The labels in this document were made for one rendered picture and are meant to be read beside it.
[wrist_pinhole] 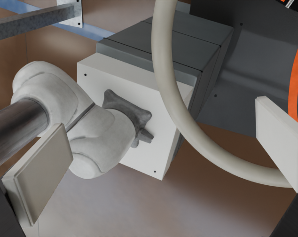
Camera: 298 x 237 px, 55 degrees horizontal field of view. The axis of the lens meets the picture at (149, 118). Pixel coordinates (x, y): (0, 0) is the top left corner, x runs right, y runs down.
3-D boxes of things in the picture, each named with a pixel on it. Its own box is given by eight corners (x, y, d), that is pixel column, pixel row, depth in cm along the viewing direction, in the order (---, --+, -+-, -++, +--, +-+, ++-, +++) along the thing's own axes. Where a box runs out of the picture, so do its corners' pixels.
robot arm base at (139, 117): (145, 153, 107) (140, 162, 103) (95, 123, 109) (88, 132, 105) (163, 119, 95) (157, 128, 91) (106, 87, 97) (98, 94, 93)
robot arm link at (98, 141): (118, 153, 104) (86, 197, 87) (82, 117, 101) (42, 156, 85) (145, 134, 94) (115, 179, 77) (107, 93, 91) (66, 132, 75)
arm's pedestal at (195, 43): (218, 98, 183) (179, 177, 119) (147, 73, 194) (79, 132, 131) (247, 20, 155) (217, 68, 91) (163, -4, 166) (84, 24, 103)
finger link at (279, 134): (304, 143, 12) (323, 141, 12) (254, 96, 18) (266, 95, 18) (302, 203, 13) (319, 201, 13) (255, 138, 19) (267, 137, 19)
